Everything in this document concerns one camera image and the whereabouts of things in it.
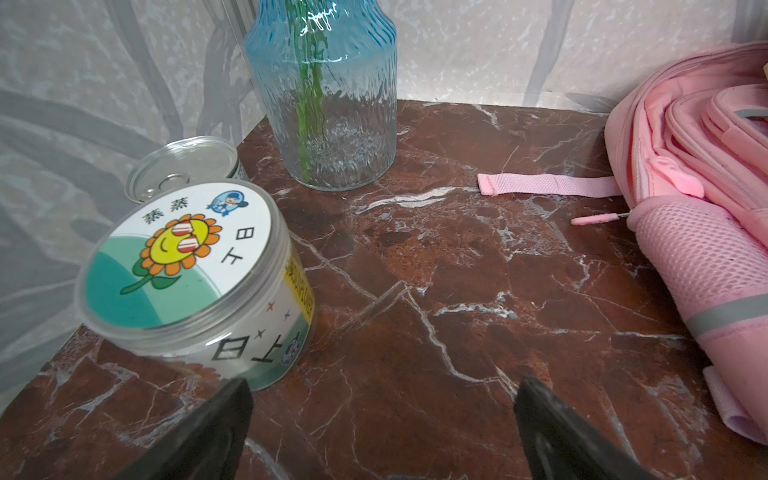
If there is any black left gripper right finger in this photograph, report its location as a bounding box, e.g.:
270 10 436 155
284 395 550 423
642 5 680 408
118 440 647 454
514 376 655 480

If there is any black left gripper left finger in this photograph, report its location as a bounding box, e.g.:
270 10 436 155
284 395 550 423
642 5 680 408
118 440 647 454
115 379 253 479

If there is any pink backpack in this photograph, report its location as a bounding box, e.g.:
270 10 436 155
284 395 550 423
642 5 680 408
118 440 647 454
477 41 767 444

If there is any sunflower label plastic can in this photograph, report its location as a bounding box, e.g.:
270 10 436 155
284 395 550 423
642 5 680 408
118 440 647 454
74 179 315 391

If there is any clear pull-tab can lid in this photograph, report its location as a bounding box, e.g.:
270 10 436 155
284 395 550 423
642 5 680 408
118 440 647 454
125 136 248 204

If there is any blue glass vase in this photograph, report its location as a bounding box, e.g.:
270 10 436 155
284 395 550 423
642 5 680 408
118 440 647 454
244 1 397 191

